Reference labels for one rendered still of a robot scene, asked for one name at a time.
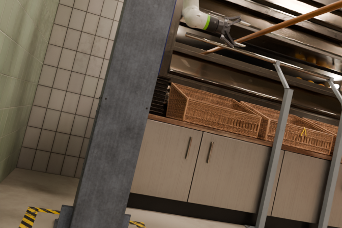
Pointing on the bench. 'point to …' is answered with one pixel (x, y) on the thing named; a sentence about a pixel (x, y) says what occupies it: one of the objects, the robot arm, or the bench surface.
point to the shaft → (288, 23)
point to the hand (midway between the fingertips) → (245, 35)
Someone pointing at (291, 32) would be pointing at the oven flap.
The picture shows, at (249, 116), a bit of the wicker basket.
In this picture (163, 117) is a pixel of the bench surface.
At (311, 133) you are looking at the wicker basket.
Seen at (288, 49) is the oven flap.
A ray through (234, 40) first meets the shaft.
